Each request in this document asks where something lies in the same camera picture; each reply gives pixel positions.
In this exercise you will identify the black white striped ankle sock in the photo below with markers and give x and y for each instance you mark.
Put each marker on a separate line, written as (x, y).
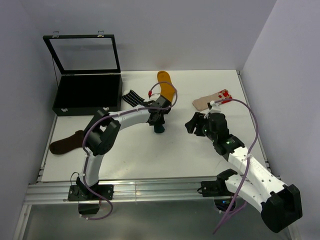
(134, 100)

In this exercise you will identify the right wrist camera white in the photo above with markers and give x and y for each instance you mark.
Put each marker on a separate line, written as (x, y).
(213, 107)

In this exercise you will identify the mustard yellow striped sock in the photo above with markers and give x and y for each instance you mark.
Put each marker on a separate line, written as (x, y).
(166, 88)

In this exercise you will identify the black glass-lid display box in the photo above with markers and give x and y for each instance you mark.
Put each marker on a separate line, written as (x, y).
(90, 73)

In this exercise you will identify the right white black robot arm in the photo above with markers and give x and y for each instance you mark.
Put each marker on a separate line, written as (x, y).
(279, 204)

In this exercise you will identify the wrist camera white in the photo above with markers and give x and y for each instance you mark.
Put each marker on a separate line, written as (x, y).
(213, 107)
(152, 96)

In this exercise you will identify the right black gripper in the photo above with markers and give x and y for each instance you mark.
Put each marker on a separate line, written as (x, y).
(198, 118)

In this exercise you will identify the beige red reindeer sock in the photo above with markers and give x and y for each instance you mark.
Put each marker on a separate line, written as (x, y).
(201, 103)

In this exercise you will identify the brown pink striped sock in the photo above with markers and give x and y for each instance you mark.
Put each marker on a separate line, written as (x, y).
(68, 144)

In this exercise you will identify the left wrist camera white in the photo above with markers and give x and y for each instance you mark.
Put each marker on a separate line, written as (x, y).
(152, 96)

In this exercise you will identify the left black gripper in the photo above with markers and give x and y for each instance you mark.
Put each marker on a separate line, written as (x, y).
(160, 121)

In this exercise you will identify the teal sock with red heel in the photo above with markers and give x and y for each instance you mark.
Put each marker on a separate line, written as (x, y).
(159, 128)

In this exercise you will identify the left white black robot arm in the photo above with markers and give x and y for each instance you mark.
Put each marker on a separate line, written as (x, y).
(99, 138)

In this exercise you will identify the aluminium mounting rail frame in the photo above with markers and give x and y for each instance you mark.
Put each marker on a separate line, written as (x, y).
(155, 179)

